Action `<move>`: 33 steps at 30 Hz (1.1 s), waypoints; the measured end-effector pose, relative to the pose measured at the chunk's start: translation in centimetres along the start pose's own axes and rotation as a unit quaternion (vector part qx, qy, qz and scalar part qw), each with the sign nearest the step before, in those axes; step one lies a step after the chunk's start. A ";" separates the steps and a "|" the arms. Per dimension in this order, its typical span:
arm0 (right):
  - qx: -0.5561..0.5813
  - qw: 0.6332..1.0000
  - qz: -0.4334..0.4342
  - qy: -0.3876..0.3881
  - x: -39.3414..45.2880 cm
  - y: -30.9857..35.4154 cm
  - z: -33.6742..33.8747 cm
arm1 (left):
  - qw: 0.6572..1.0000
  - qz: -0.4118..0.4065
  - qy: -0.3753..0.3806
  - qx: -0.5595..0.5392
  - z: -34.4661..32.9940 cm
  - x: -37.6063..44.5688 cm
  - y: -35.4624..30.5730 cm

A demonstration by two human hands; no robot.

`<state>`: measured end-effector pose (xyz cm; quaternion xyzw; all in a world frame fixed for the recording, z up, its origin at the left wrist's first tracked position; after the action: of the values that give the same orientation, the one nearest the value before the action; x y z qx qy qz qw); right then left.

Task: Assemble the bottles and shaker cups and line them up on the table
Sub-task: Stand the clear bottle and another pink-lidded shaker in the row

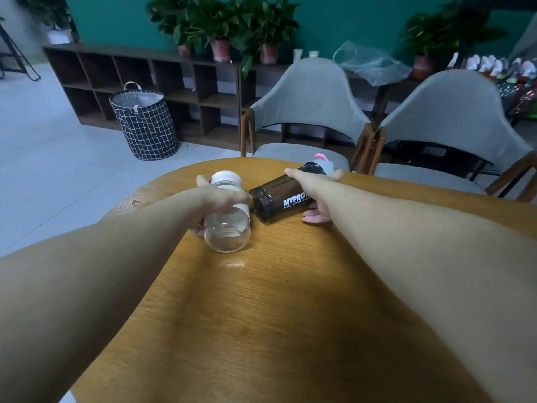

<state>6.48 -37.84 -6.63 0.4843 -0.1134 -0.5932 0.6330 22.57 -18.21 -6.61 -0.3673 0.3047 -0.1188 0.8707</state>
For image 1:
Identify person's left hand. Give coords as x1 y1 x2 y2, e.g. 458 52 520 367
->
185 175 253 237

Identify person's right hand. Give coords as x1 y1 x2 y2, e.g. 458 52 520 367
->
285 168 346 225

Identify clear bottle with white cap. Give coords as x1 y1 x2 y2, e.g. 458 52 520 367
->
203 170 253 254

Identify dark shaker bottle pink lid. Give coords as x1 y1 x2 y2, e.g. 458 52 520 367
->
248 153 336 224

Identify person's right forearm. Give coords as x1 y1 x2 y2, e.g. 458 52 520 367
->
325 180 537 403

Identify person's left forearm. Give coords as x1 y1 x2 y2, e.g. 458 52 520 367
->
0 188 198 403

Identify grey upholstered wooden chair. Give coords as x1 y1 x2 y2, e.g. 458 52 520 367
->
239 57 375 173
362 69 537 203

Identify black grid laundry basket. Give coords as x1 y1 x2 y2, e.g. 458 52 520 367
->
108 81 180 161

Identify clear plastic bag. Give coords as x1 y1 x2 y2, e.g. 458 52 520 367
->
332 40 413 87

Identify green plant in pink pot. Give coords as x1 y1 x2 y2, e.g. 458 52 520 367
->
145 0 202 58
191 0 248 63
398 0 508 82
235 0 301 78

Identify dark brown cubby shelf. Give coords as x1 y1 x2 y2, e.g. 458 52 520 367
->
42 43 420 152

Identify row of colourful bottles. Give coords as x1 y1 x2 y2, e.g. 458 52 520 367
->
446 51 537 120

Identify green plant in white pot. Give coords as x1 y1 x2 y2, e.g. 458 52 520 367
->
15 0 78 46

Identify black tripod stand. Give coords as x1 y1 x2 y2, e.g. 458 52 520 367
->
0 17 42 83

